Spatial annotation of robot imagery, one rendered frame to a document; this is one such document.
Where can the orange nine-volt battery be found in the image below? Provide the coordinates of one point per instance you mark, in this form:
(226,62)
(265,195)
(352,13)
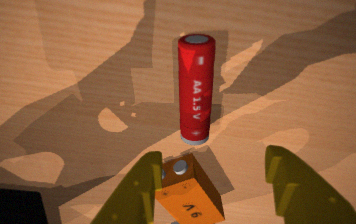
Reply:
(188,194)

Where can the red aa battery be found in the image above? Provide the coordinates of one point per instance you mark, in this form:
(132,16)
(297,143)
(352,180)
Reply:
(196,56)

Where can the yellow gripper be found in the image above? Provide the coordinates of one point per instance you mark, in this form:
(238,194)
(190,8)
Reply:
(301,195)

